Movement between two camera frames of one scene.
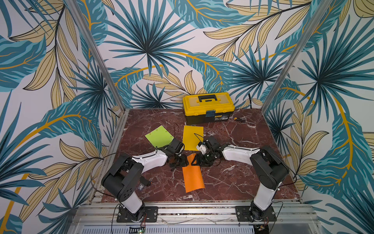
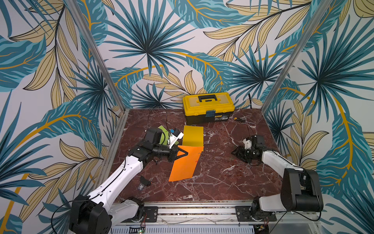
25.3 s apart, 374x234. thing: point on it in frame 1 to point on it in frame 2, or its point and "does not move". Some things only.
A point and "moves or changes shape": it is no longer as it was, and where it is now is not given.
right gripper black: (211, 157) to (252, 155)
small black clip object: (143, 180) does not move
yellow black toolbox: (208, 108) does not move
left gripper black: (184, 162) to (173, 153)
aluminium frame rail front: (195, 218) does not move
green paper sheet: (160, 137) does not move
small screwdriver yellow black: (240, 120) does not move
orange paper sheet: (193, 175) moves or changes shape
